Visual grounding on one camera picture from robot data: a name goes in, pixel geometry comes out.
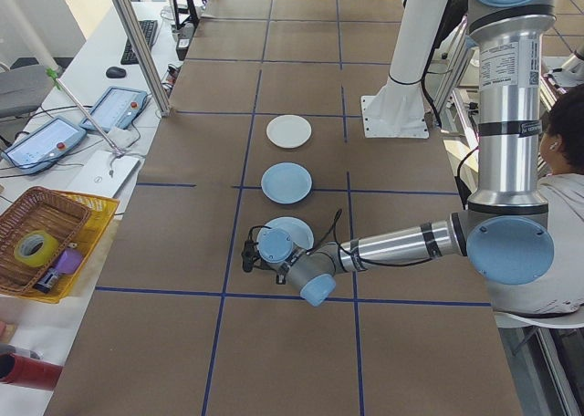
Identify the small black device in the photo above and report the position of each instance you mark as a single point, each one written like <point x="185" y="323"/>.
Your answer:
<point x="45" y="281"/>

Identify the blue teach pendant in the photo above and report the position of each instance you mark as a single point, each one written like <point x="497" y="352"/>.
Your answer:
<point x="41" y="144"/>
<point x="114" y="108"/>

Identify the person in white shirt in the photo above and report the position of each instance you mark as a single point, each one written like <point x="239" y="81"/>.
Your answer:
<point x="566" y="197"/>

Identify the yellow plastic basket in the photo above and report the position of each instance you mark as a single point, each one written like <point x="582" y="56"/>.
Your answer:
<point x="102" y="215"/>

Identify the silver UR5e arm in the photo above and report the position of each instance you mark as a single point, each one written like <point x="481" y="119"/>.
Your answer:
<point x="397" y="247"/>

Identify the black computer mouse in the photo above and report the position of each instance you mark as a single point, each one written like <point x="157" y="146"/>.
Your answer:
<point x="116" y="72"/>

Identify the brown wicker basket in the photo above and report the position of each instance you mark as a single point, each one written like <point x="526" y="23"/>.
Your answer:
<point x="41" y="215"/>

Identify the silver closed laptop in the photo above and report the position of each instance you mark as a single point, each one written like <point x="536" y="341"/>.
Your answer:
<point x="102" y="179"/>

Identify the grey chair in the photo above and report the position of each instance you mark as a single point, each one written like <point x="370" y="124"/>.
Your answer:
<point x="23" y="90"/>

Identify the white post with base plate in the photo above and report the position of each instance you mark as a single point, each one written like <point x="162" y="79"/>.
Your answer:
<point x="410" y="46"/>

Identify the black box with label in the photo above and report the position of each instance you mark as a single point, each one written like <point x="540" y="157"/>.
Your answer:
<point x="184" y="42"/>

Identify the aluminium profile column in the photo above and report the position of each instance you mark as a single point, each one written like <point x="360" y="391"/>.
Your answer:
<point x="141" y="46"/>

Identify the black keyboard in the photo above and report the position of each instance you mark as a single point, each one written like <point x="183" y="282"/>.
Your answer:
<point x="140" y="42"/>

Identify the white round plate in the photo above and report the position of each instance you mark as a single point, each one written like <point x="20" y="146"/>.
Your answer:
<point x="289" y="131"/>

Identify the black stand frame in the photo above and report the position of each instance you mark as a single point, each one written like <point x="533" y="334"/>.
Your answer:
<point x="187" y="1"/>

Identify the purple box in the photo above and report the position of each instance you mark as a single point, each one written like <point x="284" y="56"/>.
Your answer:
<point x="68" y="262"/>

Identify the pale blue round plate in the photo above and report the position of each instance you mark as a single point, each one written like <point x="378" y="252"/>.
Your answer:
<point x="297" y="229"/>

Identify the yellow tape roll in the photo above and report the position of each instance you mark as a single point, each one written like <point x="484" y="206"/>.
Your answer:
<point x="45" y="245"/>

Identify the thin rod with green tape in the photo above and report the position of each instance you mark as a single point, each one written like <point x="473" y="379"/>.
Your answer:
<point x="86" y="116"/>

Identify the red tube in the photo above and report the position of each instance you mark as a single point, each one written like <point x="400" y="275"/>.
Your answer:
<point x="32" y="372"/>

